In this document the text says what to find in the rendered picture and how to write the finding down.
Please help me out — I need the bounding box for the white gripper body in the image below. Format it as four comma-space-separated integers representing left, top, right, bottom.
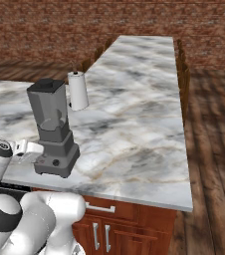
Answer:
15, 138, 46, 164

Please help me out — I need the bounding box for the grey blender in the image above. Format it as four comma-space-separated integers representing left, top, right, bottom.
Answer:
27, 87, 82, 179

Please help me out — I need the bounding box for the black appliance panel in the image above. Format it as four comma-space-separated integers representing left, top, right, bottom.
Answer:
0, 181, 33, 201

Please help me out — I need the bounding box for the white paper towel roll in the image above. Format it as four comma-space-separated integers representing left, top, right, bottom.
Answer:
67, 70, 91, 112

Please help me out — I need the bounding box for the red-brown wooden cupboard door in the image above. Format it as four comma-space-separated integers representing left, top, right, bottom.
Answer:
72, 214, 103, 255
101, 218, 172, 255

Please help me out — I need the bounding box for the red-brown wooden drawer front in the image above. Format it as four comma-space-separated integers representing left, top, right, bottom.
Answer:
82, 194, 140, 224

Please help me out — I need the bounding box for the silver drawer handle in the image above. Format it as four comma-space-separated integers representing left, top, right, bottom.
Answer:
85, 201, 116, 214

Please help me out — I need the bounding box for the silver cupboard door handle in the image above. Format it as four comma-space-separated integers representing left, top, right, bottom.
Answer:
92, 221, 101, 251
104, 224, 113, 254

